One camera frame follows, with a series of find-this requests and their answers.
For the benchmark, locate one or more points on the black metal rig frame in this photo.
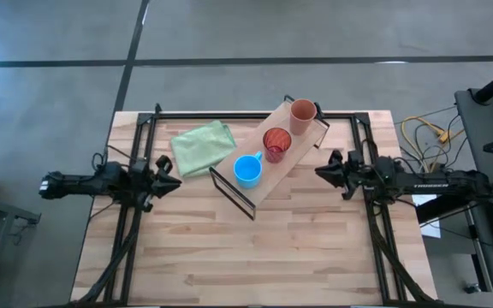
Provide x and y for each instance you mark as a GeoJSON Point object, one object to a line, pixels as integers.
{"type": "Point", "coordinates": [212, 115]}

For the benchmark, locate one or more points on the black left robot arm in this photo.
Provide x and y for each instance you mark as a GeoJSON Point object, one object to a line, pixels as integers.
{"type": "Point", "coordinates": [75, 185]}

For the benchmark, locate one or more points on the light green cloth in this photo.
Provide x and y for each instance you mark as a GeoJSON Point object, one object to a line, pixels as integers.
{"type": "Point", "coordinates": [201, 147]}

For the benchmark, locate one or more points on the blue plastic mug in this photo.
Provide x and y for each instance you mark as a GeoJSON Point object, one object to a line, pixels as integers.
{"type": "Point", "coordinates": [247, 169]}

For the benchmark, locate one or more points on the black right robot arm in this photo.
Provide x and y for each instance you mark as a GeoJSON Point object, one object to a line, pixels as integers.
{"type": "Point", "coordinates": [430, 184]}

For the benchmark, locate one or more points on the dark grey desk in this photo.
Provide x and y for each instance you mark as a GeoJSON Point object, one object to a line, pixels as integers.
{"type": "Point", "coordinates": [477, 128]}

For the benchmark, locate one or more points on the terracotta brown cup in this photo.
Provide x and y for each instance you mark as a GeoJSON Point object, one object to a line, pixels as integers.
{"type": "Point", "coordinates": [303, 112]}

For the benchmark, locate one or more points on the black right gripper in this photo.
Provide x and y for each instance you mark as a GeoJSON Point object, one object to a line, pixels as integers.
{"type": "Point", "coordinates": [353, 175]}

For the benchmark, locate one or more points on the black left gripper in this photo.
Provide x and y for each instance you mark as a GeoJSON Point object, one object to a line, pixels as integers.
{"type": "Point", "coordinates": [146, 184]}

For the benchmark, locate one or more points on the small black floor object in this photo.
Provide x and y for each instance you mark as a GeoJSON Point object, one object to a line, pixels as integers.
{"type": "Point", "coordinates": [471, 288]}

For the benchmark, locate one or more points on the white paper sheet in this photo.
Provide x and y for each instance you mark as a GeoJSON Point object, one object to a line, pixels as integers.
{"type": "Point", "coordinates": [432, 229]}

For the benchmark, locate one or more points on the red translucent ribbed cup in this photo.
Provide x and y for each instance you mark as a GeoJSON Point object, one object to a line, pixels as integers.
{"type": "Point", "coordinates": [277, 141]}

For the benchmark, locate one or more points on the wooden shelf black metal frame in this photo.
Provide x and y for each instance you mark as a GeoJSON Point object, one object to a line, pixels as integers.
{"type": "Point", "coordinates": [251, 143]}

